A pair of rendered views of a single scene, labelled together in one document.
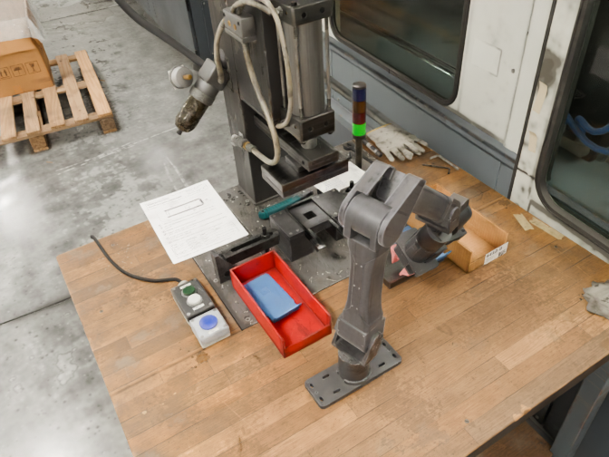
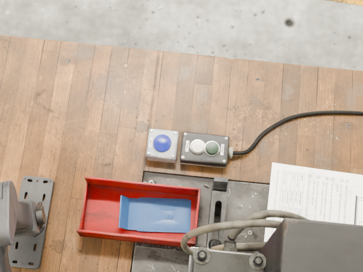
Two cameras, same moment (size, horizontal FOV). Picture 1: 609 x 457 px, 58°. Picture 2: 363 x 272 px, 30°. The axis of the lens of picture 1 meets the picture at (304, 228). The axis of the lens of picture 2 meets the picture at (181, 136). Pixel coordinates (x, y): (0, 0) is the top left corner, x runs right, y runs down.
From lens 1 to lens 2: 119 cm
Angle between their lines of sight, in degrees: 61
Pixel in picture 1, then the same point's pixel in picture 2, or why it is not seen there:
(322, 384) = (39, 189)
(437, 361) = not seen: outside the picture
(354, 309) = not seen: hidden behind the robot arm
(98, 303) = (270, 81)
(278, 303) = (144, 216)
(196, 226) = (318, 214)
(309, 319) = (107, 228)
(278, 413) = (47, 147)
